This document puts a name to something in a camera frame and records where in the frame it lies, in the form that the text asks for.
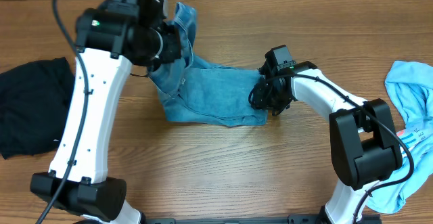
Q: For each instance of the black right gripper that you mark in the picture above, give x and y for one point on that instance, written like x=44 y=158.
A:
x=262 y=95

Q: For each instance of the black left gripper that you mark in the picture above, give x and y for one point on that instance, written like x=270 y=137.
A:
x=172 y=51

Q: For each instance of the blue denim jeans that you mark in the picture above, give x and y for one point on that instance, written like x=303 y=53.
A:
x=193 y=90

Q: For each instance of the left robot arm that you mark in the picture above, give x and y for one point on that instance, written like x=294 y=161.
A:
x=110 y=40

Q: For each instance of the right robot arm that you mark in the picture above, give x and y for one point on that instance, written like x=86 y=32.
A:
x=364 y=146

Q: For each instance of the light blue t-shirt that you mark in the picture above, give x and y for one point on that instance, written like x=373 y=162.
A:
x=409 y=87

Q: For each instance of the black folded garment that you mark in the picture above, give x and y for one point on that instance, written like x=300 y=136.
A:
x=35 y=99

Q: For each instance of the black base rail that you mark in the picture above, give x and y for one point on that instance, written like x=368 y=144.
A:
x=230 y=220

